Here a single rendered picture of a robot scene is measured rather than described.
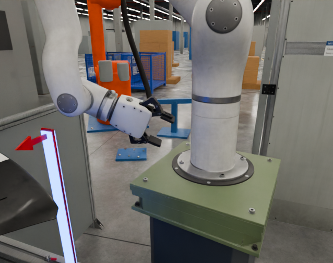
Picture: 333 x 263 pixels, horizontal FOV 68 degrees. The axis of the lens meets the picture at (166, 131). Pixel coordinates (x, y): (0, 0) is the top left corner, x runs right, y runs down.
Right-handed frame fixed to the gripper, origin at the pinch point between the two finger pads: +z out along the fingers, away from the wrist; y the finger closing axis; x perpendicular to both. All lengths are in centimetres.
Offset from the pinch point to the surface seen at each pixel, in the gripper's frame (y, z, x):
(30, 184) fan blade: -10.7, -17.4, 38.6
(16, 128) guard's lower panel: 51, -57, -29
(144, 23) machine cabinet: 225, -126, -989
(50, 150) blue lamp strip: -5.7, -19.7, 27.7
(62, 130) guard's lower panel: 64, -44, -53
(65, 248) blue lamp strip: 13.6, -11.3, 32.5
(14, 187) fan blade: -11.0, -18.6, 39.9
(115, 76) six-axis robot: 140, -62, -291
